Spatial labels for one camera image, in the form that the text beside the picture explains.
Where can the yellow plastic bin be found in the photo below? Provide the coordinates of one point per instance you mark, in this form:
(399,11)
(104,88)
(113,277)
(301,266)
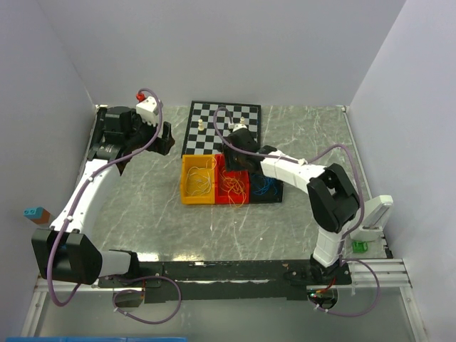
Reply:
(197,179)

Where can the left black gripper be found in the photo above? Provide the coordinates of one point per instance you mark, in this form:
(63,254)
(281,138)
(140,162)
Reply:
(162,144)

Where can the red plastic bin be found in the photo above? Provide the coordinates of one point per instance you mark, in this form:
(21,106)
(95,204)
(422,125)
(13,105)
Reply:
(231,187)

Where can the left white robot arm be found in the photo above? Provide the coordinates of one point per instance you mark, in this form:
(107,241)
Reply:
(64,250)

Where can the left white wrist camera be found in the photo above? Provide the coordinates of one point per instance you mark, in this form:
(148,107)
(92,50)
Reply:
(148,108)

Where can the black plastic bin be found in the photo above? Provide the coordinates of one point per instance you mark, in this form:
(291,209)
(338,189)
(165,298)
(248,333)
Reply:
(265,190)

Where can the white tilted stand device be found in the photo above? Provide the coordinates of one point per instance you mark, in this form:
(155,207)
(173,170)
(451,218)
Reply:
(377,213)

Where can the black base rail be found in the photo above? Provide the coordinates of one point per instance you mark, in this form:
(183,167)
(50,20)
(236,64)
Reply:
(162,281)

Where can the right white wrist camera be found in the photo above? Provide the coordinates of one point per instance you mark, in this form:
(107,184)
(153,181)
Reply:
(237,126)

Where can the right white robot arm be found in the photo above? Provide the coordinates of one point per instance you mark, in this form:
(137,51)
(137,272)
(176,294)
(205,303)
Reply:
(333,198)

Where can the green small toy block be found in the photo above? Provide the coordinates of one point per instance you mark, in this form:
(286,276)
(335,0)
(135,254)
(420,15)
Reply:
(359,247)

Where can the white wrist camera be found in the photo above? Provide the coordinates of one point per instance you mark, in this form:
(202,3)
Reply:
(148,108)
(237,126)

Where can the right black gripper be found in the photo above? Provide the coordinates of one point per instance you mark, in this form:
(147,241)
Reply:
(228,151)

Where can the blue brown toy block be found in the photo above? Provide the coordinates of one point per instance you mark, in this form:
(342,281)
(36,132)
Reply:
(38,215)

